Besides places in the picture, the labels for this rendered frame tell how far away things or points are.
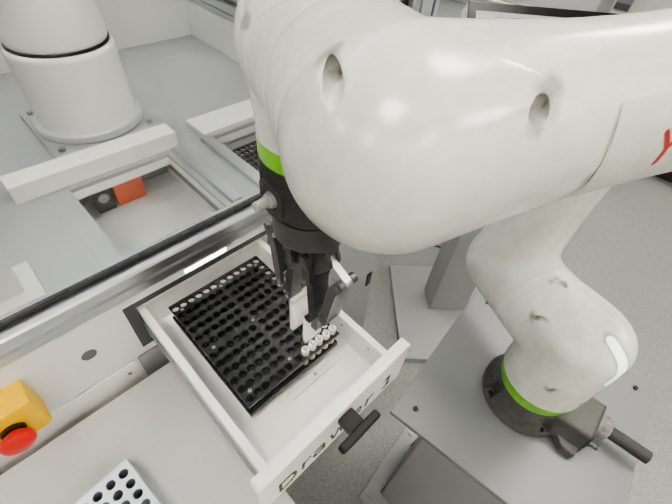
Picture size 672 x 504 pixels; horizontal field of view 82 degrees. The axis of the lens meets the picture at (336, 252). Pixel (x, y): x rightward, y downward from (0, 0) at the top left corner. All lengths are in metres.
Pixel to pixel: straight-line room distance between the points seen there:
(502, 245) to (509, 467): 0.36
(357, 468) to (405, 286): 0.80
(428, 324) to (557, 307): 1.17
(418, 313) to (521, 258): 1.16
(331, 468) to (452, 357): 0.80
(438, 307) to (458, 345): 0.98
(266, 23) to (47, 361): 0.57
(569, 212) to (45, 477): 0.85
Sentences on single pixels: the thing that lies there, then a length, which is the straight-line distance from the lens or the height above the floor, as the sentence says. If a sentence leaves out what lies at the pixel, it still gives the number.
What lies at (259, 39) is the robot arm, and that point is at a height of 1.37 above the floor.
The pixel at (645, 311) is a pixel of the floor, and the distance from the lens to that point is 2.40.
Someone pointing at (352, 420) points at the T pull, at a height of 0.91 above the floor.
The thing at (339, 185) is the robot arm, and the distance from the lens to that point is 0.15.
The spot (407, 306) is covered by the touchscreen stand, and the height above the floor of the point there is 0.03.
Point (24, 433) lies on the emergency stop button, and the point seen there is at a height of 0.89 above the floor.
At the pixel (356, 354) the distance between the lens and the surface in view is 0.70.
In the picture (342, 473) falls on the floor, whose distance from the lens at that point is 1.49.
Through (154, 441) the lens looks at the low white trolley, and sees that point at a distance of 0.76.
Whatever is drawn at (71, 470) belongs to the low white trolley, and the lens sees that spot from 0.79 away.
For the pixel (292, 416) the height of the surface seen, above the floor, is 0.84.
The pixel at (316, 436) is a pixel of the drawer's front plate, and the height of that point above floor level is 0.93.
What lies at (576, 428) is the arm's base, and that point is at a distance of 0.77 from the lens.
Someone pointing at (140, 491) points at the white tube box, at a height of 0.78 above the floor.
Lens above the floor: 1.45
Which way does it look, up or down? 47 degrees down
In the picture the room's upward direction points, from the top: 6 degrees clockwise
